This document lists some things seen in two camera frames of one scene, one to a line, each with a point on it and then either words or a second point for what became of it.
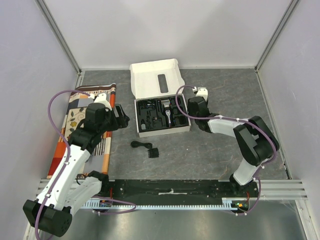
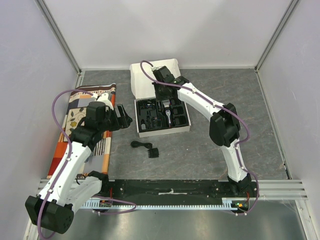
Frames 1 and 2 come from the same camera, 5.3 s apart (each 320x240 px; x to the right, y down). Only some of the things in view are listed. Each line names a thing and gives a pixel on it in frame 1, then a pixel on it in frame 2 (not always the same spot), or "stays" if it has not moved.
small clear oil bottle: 143,125 stays
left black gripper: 121,121 stays
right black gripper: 193,107 -> 163,96
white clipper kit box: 160,107 stays
